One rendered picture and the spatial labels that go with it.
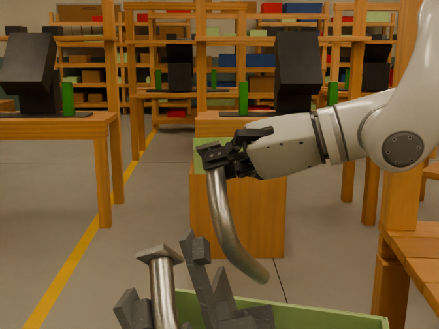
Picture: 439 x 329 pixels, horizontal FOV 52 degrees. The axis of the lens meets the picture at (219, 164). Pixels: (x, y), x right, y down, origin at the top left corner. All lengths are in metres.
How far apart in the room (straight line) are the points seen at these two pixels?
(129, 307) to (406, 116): 0.39
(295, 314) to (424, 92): 0.51
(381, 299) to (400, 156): 1.09
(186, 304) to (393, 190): 0.79
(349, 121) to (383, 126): 0.08
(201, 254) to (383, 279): 0.99
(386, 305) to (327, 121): 1.08
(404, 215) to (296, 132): 0.93
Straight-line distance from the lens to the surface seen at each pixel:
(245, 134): 0.62
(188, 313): 0.96
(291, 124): 0.63
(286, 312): 0.91
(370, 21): 10.92
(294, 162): 0.66
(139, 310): 0.56
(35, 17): 11.61
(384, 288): 1.61
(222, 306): 0.76
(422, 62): 0.57
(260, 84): 7.98
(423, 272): 1.29
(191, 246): 0.70
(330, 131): 0.63
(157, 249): 0.56
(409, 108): 0.56
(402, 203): 1.50
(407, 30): 1.42
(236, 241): 0.66
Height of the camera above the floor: 1.43
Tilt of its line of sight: 14 degrees down
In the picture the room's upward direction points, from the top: straight up
